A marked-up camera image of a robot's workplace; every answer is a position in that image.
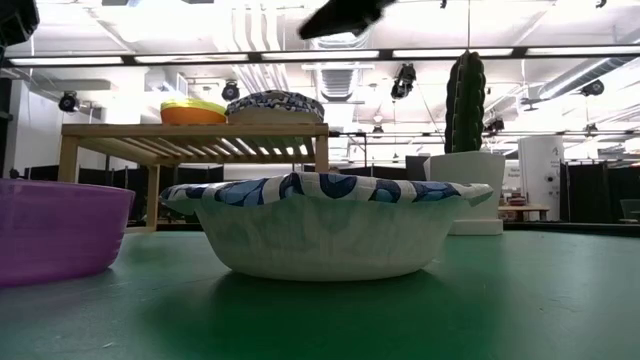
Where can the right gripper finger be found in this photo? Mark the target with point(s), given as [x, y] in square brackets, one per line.
[345, 17]

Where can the blue patterned paper plate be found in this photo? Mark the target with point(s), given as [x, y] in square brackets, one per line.
[275, 100]
[325, 240]
[272, 118]

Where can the yellow plastic bowl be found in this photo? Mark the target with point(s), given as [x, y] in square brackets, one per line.
[190, 103]

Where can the red plastic cup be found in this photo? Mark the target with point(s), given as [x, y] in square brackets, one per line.
[190, 116]

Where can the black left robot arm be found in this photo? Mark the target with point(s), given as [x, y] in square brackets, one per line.
[15, 20]

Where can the slatted wooden shelf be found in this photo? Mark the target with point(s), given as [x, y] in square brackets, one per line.
[190, 131]

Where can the ceiling air vent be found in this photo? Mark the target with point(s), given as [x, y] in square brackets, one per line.
[337, 82]

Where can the black hanging spotlight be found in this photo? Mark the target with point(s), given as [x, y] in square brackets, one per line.
[495, 125]
[404, 80]
[230, 91]
[68, 101]
[592, 88]

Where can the green cactus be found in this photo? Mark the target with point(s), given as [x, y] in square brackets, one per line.
[465, 100]

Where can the dark grey cabinet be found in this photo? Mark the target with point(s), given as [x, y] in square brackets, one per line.
[417, 167]

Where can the white square planter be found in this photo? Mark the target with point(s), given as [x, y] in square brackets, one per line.
[465, 185]

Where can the white round column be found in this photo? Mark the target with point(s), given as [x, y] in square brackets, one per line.
[540, 170]

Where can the small wooden background table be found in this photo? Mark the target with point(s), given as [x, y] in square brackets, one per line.
[522, 207]

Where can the black partition screen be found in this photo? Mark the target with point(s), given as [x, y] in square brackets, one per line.
[42, 182]
[590, 195]

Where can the green table mat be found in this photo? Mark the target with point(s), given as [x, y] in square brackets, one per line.
[500, 300]

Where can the clear plastic bin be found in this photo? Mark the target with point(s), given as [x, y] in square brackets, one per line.
[631, 210]

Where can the black aluminium rig frame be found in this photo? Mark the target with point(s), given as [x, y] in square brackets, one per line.
[255, 56]

